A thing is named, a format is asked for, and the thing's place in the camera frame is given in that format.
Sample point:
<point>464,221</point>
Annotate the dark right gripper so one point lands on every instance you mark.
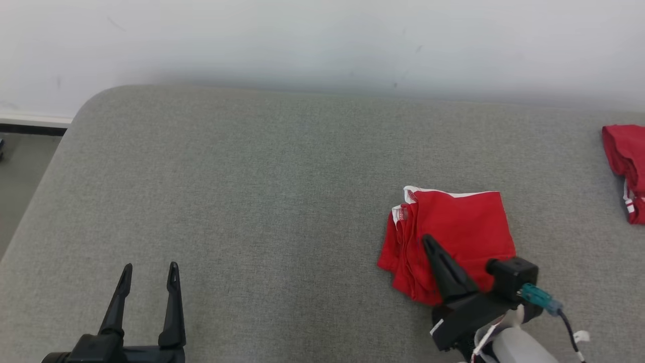
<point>468,320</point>

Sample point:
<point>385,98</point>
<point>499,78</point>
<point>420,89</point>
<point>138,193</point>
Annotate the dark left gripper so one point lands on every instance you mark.
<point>126,355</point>

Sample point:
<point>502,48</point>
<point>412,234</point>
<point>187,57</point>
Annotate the red shorts white stripe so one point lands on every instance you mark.
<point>463,222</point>

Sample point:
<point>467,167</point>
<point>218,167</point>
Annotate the red jersey number 23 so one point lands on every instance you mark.
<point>627,151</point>

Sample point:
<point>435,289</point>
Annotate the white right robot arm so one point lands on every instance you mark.
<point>519,349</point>

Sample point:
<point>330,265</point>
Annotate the white and black skirting board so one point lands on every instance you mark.
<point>30,125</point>

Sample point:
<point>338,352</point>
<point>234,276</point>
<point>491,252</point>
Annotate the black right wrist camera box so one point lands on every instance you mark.
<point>511,277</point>

